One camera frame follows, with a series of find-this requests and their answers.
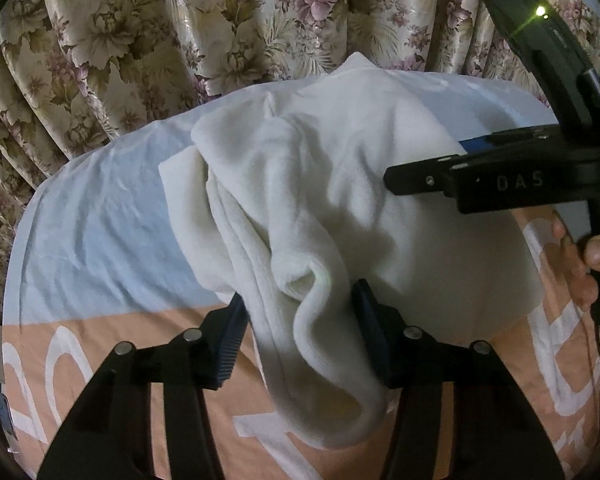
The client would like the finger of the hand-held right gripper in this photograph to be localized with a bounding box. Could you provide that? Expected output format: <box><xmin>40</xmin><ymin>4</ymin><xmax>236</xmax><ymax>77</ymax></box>
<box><xmin>384</xmin><ymin>155</ymin><xmax>458</xmax><ymax>196</ymax></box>
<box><xmin>457</xmin><ymin>126</ymin><xmax>563</xmax><ymax>157</ymax></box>

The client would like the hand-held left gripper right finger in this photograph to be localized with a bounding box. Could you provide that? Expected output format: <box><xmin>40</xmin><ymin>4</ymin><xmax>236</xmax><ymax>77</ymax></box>
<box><xmin>351</xmin><ymin>278</ymin><xmax>566</xmax><ymax>480</ymax></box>

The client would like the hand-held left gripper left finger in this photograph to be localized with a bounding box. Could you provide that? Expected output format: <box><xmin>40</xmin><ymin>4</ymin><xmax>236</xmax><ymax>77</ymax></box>
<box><xmin>37</xmin><ymin>292</ymin><xmax>251</xmax><ymax>480</ymax></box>

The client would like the white garment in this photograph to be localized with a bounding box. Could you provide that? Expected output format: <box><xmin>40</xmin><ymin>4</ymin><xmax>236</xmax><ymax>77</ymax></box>
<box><xmin>158</xmin><ymin>52</ymin><xmax>546</xmax><ymax>450</ymax></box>

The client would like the blue and peach bedsheet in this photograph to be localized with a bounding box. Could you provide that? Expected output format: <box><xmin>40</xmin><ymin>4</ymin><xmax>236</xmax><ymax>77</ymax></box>
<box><xmin>2</xmin><ymin>72</ymin><xmax>600</xmax><ymax>480</ymax></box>

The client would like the floral curtain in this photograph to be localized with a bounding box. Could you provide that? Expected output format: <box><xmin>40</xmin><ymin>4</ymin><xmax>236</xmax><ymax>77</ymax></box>
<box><xmin>0</xmin><ymin>0</ymin><xmax>600</xmax><ymax>321</ymax></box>

